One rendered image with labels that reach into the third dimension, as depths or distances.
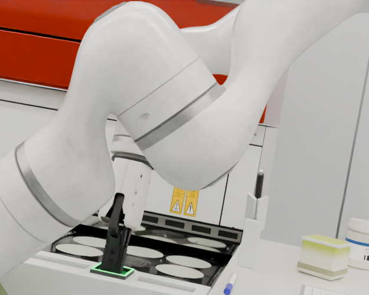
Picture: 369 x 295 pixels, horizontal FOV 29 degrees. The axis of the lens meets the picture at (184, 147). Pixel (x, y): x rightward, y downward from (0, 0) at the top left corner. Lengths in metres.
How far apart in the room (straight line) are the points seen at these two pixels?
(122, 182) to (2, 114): 0.77
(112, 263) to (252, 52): 0.42
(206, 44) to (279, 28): 0.24
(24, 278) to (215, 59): 0.43
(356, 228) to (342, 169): 1.62
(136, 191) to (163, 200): 0.61
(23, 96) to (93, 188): 0.97
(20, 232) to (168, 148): 0.20
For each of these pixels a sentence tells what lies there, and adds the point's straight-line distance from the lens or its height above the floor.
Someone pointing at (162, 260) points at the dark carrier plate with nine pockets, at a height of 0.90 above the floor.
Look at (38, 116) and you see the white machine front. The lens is 1.76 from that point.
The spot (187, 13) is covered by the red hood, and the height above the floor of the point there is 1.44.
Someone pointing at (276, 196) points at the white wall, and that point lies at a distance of 3.14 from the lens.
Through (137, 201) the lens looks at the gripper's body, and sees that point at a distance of 1.09.
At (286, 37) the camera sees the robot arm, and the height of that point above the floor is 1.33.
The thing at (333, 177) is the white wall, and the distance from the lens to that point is 3.13.
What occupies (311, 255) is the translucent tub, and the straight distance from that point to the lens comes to 1.35.
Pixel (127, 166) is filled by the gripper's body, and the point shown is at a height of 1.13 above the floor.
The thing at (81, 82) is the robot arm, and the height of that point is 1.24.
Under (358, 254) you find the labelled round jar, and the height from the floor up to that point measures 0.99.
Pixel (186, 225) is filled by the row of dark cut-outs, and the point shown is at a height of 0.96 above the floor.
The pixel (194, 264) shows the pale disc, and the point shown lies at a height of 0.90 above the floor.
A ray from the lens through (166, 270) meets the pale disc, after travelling 1.48.
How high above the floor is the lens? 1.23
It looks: 3 degrees down
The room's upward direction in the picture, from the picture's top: 10 degrees clockwise
